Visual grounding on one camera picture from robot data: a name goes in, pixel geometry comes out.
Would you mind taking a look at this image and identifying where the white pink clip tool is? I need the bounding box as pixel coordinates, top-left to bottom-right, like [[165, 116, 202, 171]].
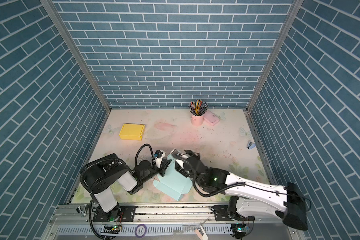
[[194, 224, 208, 240]]

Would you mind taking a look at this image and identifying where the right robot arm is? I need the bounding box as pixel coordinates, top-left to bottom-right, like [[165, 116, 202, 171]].
[[171, 150, 312, 231]]

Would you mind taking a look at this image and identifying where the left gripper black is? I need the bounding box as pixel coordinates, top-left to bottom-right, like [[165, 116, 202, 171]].
[[140, 158, 173, 185]]

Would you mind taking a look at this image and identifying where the pink flat paper box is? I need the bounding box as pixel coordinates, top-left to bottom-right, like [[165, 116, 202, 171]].
[[203, 111, 220, 127]]

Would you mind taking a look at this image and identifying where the pink metal pencil cup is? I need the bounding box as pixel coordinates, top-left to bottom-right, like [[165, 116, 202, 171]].
[[191, 115, 204, 127]]

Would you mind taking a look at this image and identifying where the aluminium corner post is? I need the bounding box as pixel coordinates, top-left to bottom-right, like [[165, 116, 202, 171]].
[[40, 0, 111, 114], [246, 0, 304, 113]]

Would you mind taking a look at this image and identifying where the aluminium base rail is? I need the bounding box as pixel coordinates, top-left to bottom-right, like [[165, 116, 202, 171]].
[[42, 202, 305, 240]]

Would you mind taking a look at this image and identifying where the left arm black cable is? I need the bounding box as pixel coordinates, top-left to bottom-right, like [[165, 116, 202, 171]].
[[79, 143, 155, 193]]

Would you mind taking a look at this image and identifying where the purple tape ring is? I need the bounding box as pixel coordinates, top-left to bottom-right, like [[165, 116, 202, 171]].
[[134, 224, 148, 239]]

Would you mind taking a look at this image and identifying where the light blue paper box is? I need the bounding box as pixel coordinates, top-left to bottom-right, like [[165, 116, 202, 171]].
[[153, 155, 193, 201]]

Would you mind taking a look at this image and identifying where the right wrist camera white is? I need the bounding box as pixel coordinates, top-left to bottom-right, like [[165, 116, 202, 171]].
[[170, 149, 190, 161]]

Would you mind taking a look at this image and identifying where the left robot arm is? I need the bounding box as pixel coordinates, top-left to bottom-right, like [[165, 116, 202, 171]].
[[80, 151, 171, 213]]

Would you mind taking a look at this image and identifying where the aluminium corner post right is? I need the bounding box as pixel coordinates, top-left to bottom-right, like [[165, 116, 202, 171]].
[[246, 0, 304, 113]]

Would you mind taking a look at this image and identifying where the coloured pencils bundle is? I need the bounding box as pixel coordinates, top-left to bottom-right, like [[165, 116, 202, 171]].
[[188, 100, 209, 117]]

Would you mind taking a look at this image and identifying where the aluminium corner post left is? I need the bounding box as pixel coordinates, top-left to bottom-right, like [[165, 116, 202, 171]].
[[40, 0, 111, 114]]

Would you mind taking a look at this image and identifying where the yellow paper box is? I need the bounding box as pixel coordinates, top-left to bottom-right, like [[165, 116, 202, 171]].
[[119, 124, 145, 141]]

